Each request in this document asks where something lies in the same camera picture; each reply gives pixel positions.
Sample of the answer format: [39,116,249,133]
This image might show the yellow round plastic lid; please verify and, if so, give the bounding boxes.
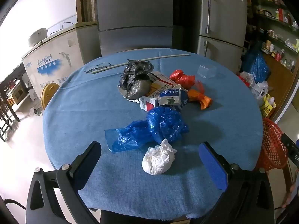
[41,83,60,110]

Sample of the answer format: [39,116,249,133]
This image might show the blue tablecloth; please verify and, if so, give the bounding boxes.
[43,48,264,221]

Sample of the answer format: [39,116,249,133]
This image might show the white refrigerator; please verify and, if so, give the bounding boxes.
[196,0,248,73]

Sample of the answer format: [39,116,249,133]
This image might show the orange plastic bag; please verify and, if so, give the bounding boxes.
[188,80,213,111]

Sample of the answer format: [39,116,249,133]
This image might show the eyeglasses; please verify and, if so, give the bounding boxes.
[84,62,111,74]

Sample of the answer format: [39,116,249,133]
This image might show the white plastic shopping bag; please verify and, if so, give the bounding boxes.
[239,71,269,103]

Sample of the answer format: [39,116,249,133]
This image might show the black cable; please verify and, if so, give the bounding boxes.
[3,198,27,211]

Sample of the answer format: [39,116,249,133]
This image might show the grey refrigerator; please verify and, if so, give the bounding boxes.
[95,0,174,57]

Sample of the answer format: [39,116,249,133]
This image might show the wooden shelf cabinet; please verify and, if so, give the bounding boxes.
[244,0,299,122]

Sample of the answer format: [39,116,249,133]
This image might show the small red plastic bag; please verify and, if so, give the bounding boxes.
[169,69,195,89]

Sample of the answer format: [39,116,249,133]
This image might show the crushed blue white paper cup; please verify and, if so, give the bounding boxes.
[159,85,189,110]

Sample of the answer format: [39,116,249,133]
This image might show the red plastic basket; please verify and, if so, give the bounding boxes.
[256,117,289,172]

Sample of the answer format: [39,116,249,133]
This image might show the long thin pale stick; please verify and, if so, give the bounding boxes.
[91,54,191,74]

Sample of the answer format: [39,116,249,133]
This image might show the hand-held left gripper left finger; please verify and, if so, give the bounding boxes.
[26,141,102,224]

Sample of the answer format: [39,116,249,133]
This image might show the yellow paper bag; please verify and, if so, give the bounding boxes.
[260,94,277,118]

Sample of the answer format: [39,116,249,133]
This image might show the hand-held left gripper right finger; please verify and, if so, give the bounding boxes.
[198,142,275,224]

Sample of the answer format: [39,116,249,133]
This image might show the clear plastic box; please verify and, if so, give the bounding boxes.
[197,65,216,79]

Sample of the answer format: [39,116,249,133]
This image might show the blue plastic bag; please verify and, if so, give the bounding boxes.
[104,106,189,154]

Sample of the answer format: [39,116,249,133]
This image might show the white chest freezer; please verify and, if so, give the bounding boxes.
[22,22,101,98]

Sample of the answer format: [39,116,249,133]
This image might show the black plastic bag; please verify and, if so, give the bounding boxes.
[117,60,155,101]

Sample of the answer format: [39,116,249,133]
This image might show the dark wooden table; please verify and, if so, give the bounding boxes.
[0,63,26,143]

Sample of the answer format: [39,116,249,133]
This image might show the large blue plastic sack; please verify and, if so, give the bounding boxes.
[242,41,271,83]

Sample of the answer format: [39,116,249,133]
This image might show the person's right hand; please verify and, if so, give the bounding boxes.
[281,180,299,209]

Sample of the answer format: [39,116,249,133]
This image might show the white red medicine box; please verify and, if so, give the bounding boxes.
[139,71,180,112]

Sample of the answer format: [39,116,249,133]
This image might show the small cardboard box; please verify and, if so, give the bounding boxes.
[12,87,29,105]

